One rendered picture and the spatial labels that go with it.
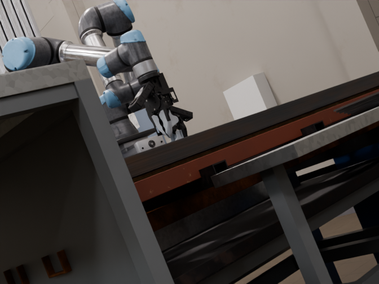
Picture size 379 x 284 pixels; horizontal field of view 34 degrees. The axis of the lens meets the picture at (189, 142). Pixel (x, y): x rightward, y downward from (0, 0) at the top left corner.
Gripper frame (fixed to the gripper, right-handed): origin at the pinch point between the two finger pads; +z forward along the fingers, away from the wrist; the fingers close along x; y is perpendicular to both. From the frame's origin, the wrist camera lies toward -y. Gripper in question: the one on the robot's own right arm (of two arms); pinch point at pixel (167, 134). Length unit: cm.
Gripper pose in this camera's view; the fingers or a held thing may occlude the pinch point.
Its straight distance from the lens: 201.2
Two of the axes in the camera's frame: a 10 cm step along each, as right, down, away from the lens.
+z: 3.9, 9.2, -0.6
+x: -6.4, 3.1, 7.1
